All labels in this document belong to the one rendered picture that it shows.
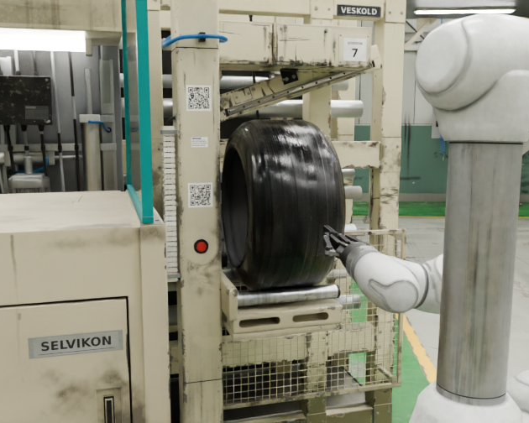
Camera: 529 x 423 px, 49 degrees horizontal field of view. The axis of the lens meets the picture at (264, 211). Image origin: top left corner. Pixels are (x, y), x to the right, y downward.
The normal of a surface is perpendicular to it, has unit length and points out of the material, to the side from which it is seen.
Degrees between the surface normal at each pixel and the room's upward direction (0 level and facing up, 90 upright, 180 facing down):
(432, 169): 90
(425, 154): 90
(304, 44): 90
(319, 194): 77
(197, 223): 90
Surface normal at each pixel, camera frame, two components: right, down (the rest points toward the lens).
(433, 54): -0.86, -0.07
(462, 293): -0.68, 0.06
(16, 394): 0.27, 0.14
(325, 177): 0.25, -0.28
